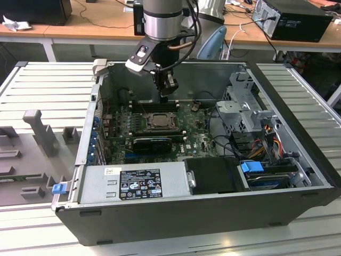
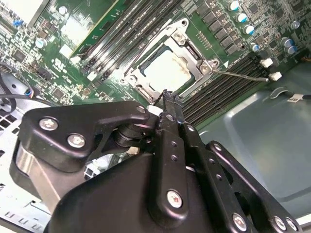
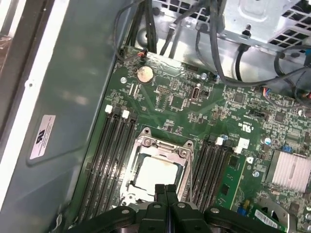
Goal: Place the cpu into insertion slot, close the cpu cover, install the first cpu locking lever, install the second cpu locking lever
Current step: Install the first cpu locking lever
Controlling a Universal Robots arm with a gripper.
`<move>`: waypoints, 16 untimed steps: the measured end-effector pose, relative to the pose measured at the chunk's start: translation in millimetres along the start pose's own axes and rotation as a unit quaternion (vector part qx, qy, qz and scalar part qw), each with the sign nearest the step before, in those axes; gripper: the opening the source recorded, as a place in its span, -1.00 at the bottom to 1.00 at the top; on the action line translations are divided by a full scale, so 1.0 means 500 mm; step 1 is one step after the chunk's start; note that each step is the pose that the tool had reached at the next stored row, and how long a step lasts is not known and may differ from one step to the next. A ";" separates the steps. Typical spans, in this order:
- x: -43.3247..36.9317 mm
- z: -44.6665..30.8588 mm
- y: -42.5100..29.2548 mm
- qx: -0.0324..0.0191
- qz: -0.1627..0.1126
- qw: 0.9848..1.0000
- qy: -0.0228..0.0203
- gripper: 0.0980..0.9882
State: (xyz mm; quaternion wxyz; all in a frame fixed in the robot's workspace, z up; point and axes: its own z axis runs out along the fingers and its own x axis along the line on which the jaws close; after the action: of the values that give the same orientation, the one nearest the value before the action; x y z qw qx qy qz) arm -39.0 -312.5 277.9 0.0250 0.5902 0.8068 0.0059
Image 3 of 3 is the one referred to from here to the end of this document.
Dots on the silver finned chipset heatsink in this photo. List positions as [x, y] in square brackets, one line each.
[289, 170]

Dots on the RAM slot with black clips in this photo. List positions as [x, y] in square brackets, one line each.
[219, 174]
[106, 157]
[124, 157]
[203, 170]

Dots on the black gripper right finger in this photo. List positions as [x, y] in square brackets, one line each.
[184, 218]

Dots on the white printed label sticker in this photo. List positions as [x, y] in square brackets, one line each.
[42, 136]

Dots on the silver topped CPU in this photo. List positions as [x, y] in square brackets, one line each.
[155, 170]

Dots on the perforated metal drive cage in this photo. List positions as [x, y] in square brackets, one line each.
[255, 24]

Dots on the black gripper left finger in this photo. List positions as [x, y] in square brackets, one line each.
[150, 218]

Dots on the metal socket cover frame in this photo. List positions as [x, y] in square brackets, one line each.
[165, 153]

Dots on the round silver coin battery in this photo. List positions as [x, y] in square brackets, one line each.
[145, 74]

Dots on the CPU socket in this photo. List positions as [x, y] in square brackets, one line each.
[143, 135]

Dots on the green RAM stick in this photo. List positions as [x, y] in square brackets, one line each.
[230, 179]

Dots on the black and grey PC case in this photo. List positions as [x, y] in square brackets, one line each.
[73, 97]

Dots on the silver internal USB port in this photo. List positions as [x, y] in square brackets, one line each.
[195, 93]

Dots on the green motherboard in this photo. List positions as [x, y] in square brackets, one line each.
[194, 109]

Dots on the RAM slot with white clips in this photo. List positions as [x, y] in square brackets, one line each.
[97, 157]
[241, 143]
[212, 172]
[115, 157]

